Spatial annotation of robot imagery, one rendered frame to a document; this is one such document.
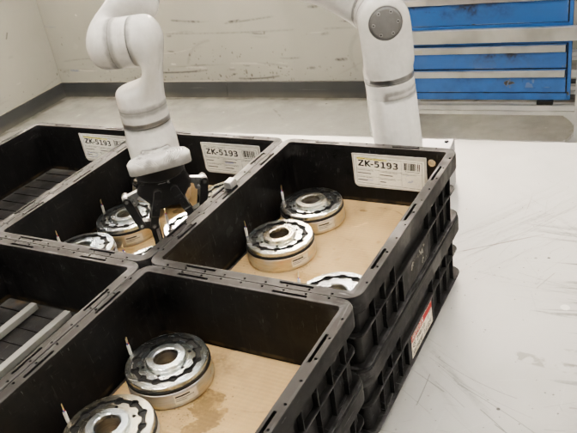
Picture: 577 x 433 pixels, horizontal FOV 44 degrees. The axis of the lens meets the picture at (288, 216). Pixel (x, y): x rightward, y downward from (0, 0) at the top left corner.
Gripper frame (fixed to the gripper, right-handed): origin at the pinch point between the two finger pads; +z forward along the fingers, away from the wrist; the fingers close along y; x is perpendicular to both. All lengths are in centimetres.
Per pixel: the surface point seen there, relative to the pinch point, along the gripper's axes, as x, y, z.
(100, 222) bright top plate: -9.4, 11.4, -0.8
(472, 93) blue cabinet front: -143, -134, 51
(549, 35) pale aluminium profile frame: -121, -153, 27
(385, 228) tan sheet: 12.2, -30.8, 2.6
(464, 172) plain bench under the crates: -21, -62, 16
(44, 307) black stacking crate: 6.3, 21.8, 2.5
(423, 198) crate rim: 23.7, -32.2, -7.4
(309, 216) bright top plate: 7.7, -20.1, -0.7
